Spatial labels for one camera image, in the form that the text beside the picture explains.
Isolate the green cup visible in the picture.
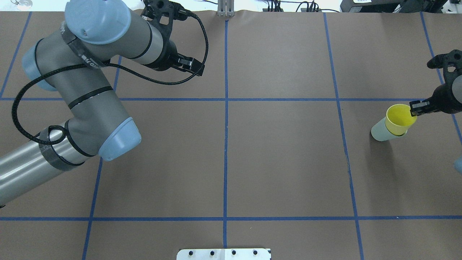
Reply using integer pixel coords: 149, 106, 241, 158
371, 117, 407, 142

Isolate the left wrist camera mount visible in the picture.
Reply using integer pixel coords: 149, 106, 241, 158
141, 0, 191, 40

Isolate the yellow cup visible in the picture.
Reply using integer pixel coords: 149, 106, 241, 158
385, 104, 417, 136

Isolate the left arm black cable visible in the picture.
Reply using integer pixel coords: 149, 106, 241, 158
12, 11, 210, 146

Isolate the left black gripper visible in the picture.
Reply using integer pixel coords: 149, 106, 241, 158
151, 40, 205, 76

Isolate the white camera post with base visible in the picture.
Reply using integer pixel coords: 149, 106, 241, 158
176, 248, 272, 260

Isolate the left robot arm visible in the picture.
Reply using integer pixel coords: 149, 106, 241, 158
0, 0, 209, 207

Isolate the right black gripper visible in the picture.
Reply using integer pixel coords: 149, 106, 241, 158
409, 84, 462, 117

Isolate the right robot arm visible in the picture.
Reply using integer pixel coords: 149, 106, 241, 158
409, 76, 462, 116

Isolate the aluminium frame post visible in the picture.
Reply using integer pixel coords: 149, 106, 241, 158
217, 0, 235, 17

